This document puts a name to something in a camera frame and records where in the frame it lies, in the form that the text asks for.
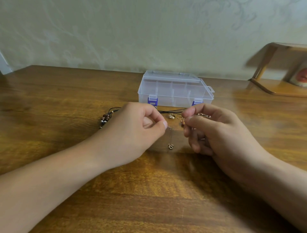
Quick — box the person's left forearm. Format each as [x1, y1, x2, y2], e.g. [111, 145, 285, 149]
[0, 140, 113, 233]

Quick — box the wooden shelf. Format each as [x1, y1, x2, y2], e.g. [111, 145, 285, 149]
[248, 42, 307, 98]

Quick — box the clear plastic organizer box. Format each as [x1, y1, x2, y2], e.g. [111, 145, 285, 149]
[138, 70, 216, 108]

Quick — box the white printed mug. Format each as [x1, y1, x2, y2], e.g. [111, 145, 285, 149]
[289, 60, 307, 88]

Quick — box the person's right forearm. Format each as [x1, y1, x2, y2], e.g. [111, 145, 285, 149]
[245, 158, 307, 231]

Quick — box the person's left hand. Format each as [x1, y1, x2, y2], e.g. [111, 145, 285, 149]
[91, 102, 169, 170]

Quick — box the person's right hand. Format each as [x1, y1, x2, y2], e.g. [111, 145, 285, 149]
[181, 104, 274, 183]

